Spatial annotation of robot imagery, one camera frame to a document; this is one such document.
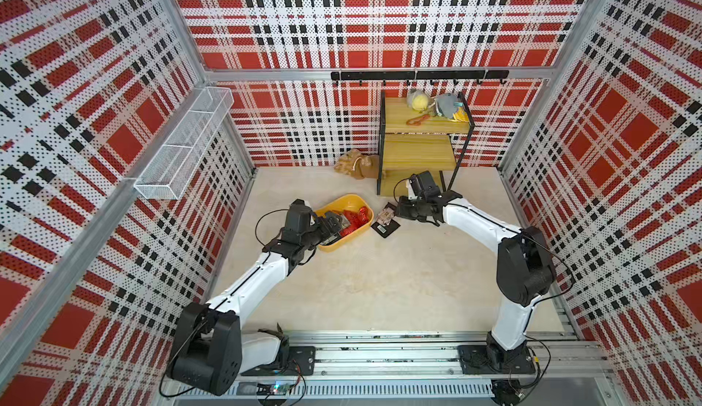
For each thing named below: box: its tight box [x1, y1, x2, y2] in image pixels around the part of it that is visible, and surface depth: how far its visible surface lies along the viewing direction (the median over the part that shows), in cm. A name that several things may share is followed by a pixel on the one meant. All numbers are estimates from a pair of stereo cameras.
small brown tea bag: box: [371, 202, 402, 234], surface depth 98 cm
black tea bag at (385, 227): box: [370, 218, 402, 239], surface depth 103 cm
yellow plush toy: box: [411, 94, 429, 113], surface depth 92 cm
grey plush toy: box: [436, 93, 464, 119], surface depth 88 cm
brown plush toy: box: [334, 149, 380, 180], surface depth 113 cm
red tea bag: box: [339, 205, 371, 238], surface depth 101 cm
